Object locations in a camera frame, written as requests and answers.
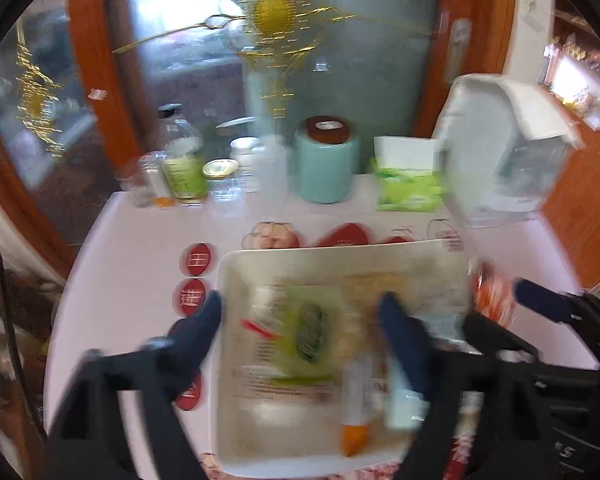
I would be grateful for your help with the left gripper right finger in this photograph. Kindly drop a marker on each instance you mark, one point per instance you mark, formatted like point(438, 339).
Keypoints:
point(507, 442)

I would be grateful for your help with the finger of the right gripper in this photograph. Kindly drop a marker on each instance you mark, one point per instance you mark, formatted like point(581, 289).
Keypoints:
point(556, 307)
point(489, 337)

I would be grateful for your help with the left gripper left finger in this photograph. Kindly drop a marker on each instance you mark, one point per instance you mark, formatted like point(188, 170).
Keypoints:
point(87, 439)

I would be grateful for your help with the orange white snack bar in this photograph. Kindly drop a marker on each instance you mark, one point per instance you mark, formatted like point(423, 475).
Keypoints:
point(356, 387)

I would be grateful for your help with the cream plastic storage tray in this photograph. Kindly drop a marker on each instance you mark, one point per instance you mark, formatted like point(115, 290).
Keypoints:
point(267, 426)

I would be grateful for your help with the small green snack packet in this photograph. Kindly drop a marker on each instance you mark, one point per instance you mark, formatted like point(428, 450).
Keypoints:
point(309, 323)

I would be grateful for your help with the light blue snack packet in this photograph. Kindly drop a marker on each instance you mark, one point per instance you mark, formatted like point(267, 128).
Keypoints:
point(405, 409)

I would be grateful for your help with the white desktop appliance with cover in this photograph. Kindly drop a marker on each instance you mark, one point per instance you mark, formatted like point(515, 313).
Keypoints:
point(502, 147)

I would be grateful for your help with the green tissue box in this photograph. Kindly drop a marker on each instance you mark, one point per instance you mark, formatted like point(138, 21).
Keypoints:
point(407, 174)

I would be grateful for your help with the clear drinking glass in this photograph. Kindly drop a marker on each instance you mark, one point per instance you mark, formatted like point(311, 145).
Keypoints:
point(132, 180)

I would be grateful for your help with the teal ceramic canister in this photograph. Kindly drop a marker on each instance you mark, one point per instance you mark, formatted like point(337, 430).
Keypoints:
point(327, 159)

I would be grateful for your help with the clear bottle green label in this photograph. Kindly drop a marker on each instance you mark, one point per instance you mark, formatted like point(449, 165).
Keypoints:
point(181, 144)

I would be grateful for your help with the metal tin can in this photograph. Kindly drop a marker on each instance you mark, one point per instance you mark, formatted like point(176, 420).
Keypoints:
point(150, 166)

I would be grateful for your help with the small glass jar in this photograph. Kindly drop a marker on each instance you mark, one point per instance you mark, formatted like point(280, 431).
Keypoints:
point(221, 176)

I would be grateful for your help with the white plastic bottle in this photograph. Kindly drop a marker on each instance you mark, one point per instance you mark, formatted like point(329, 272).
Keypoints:
point(272, 172)

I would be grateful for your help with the white pill bottle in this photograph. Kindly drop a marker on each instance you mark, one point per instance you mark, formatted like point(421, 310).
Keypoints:
point(244, 151)

